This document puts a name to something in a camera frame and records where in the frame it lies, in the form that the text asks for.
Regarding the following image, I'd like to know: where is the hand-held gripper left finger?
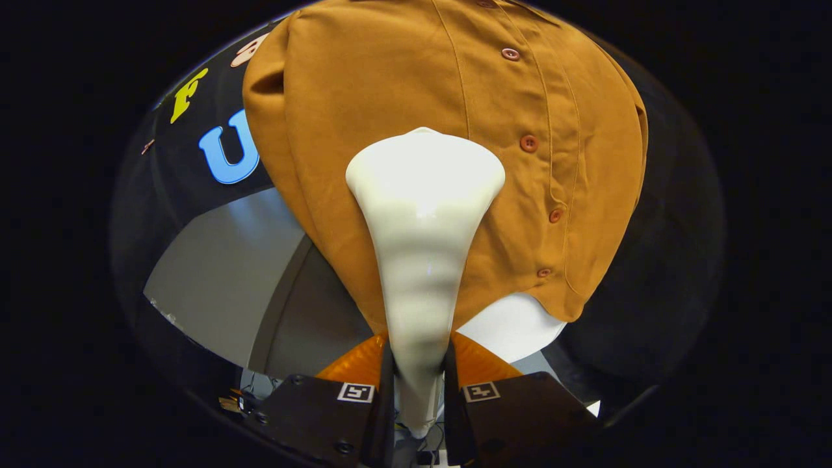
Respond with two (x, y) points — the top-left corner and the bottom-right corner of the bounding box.
(246, 330), (396, 468)

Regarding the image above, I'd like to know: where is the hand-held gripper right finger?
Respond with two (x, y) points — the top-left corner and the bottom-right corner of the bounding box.
(444, 330), (602, 468)

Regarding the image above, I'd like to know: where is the white garment steamer head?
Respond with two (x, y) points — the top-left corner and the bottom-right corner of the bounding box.
(344, 127), (506, 439)

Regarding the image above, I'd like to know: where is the orange-brown button shirt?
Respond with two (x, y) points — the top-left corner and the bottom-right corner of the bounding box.
(242, 0), (649, 333)

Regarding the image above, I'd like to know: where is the white mannequin torso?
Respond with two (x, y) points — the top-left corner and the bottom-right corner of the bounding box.
(455, 292), (567, 364)

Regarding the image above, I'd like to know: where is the black backdrop cloth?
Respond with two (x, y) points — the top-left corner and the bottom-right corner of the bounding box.
(110, 19), (725, 423)

